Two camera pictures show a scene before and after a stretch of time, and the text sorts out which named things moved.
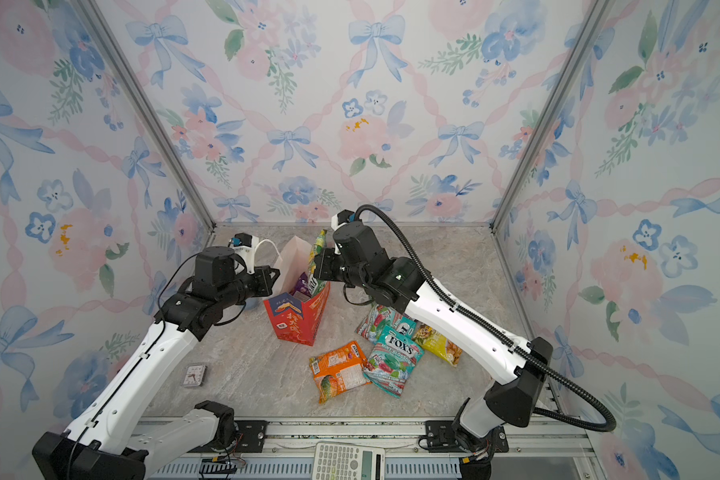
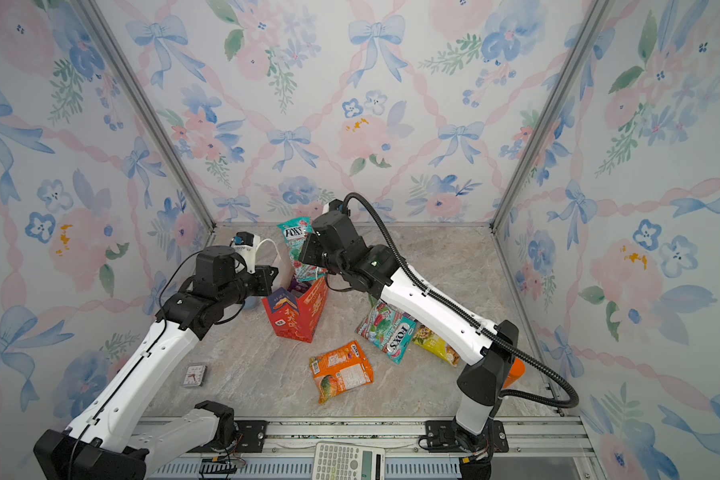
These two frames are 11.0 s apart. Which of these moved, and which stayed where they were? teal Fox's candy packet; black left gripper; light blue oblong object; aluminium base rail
Moved: teal Fox's candy packet
Stayed: light blue oblong object; aluminium base rail; black left gripper
